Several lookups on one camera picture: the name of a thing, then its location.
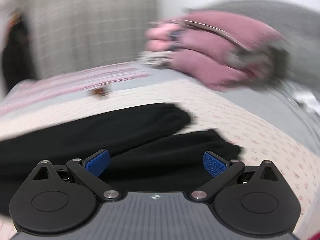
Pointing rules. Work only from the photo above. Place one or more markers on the folded mauve grey comforter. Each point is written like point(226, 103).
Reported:
point(222, 50)

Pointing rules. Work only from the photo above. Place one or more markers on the cherry print bed mat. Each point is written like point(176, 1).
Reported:
point(260, 140)

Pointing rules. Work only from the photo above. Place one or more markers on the grey star curtain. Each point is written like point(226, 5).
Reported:
point(73, 35)

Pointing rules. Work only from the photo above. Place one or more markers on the grey bed sheet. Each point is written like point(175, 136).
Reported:
point(273, 105)

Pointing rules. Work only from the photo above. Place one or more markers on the black pants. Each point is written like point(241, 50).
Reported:
point(147, 150)

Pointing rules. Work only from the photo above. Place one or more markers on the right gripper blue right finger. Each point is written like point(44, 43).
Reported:
point(223, 173)

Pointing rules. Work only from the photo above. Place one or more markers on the brown hair claw clip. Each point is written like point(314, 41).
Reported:
point(99, 92)

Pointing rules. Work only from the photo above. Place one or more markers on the pink folded garment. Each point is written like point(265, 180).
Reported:
point(163, 36)

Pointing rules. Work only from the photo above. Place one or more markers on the striped folded garment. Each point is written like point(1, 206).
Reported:
point(156, 59)

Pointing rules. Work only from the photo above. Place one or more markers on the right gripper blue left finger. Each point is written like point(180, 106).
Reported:
point(87, 171)

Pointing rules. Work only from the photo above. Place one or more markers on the red object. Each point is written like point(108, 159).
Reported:
point(314, 236)

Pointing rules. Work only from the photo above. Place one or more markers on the pink striped blanket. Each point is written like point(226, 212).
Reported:
point(29, 92)

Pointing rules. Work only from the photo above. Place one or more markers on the white tissue paper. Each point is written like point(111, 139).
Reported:
point(307, 101)

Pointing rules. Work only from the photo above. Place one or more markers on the black hanging coat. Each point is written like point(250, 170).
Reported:
point(17, 62)

